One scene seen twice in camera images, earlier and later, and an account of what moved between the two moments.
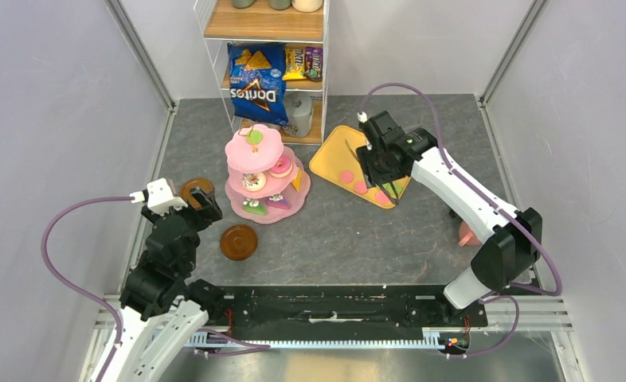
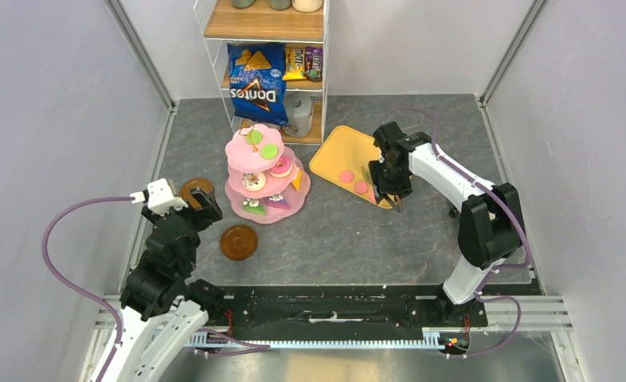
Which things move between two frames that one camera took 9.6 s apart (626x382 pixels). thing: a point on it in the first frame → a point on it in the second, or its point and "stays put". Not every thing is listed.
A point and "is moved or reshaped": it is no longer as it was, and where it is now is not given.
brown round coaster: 239,242 stays put
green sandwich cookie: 398,188 is moved or reshaped
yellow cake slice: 296,181 stays put
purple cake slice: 278,200 stays put
